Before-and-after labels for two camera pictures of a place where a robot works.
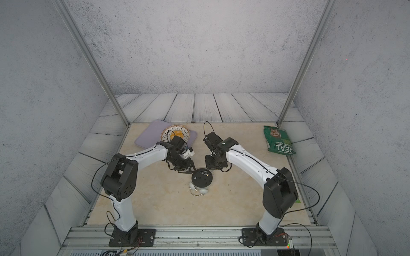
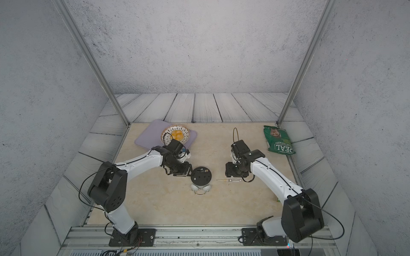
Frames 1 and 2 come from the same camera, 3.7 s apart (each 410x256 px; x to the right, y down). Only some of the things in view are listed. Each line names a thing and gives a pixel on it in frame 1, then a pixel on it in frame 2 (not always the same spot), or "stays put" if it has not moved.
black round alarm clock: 201,179 stays put
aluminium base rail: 200,240 stays put
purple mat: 152,134 stays put
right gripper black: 210,166 -> 229,172
